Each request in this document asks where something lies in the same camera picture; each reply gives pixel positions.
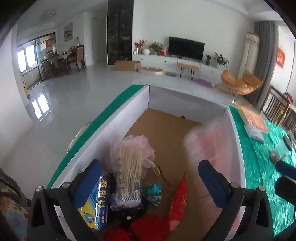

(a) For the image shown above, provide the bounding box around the garbage bag roll pack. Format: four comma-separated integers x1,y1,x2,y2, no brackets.
78,172,111,230

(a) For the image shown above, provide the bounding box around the red packet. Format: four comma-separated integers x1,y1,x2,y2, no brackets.
168,173,188,232

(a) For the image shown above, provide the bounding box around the pink cloth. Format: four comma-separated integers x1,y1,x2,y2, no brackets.
184,123,228,168

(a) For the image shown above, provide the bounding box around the cotton swab bag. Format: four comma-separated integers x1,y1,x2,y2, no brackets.
111,142,142,211

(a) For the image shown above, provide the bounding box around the blue white brocade pouch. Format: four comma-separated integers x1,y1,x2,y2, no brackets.
142,184,163,206

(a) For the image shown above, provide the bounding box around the red soft item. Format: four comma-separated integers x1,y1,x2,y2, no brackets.
104,215,171,240

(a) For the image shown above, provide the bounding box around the green tablecloth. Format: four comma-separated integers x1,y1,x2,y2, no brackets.
48,84,295,235

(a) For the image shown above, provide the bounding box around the clear plastic jar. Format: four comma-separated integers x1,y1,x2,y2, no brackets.
270,136,293,164

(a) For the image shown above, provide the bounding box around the orange book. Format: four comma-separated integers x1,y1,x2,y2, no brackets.
238,108,269,133

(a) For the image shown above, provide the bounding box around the wooden chair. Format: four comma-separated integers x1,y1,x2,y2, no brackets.
261,85,293,126

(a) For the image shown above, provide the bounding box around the orange lounge chair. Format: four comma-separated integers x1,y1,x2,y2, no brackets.
221,69,262,106

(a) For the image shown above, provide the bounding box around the white cardboard box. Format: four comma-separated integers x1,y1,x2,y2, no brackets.
46,84,247,241

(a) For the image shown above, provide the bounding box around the green potted plant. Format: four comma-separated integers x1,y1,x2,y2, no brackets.
214,52,229,68

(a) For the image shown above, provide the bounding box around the white tv console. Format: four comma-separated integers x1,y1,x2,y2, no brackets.
132,54,222,83

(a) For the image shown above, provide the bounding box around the small wooden side table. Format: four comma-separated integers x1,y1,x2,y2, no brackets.
176,62,200,81

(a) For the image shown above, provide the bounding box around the grey curtain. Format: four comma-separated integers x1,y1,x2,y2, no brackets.
246,21,278,110

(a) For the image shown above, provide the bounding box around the brown cardboard box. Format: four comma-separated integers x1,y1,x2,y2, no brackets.
113,60,142,72

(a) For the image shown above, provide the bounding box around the black television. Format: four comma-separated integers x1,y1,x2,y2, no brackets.
169,37,205,61

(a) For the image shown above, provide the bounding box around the red flower vase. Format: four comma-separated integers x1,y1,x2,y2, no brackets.
134,39,147,54

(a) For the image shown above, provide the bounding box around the dark glass cabinet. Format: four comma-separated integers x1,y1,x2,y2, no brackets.
107,0,134,65

